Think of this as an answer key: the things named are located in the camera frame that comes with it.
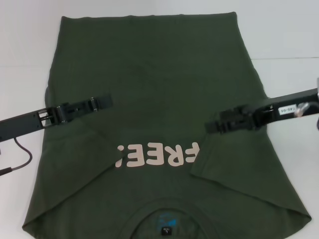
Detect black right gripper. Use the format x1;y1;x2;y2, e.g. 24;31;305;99
205;88;319;134

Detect silver elbow connector right wrist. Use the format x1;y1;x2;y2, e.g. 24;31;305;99
294;101;311;118

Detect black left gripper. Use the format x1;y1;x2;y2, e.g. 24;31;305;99
0;93;112;144

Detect black cable plug left wrist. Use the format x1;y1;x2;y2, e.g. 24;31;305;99
0;136;33;176

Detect dark green FREE! t-shirt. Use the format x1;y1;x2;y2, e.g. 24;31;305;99
21;11;312;239

